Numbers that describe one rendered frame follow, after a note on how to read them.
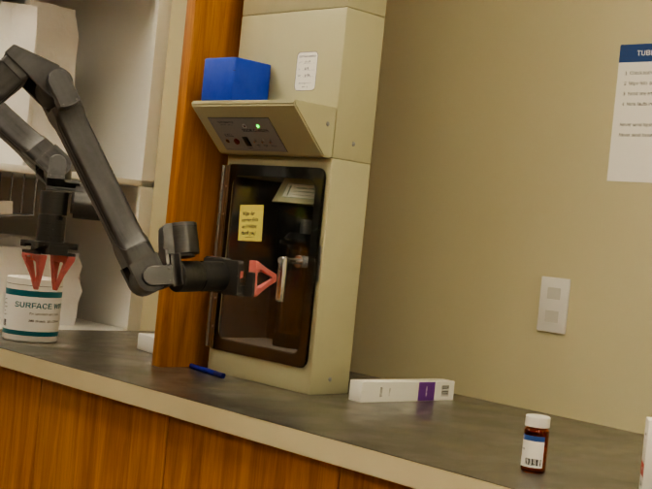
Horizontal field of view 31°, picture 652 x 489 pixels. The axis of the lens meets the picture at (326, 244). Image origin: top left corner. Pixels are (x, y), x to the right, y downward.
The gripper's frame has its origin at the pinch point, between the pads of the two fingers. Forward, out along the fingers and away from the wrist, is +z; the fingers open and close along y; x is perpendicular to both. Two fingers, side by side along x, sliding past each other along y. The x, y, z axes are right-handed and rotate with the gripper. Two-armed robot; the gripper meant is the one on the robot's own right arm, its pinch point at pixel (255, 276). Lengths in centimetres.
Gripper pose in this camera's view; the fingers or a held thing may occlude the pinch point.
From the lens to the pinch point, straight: 230.7
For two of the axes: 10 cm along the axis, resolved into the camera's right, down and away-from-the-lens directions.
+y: -7.1, -0.7, 7.0
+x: -0.6, 10.0, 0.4
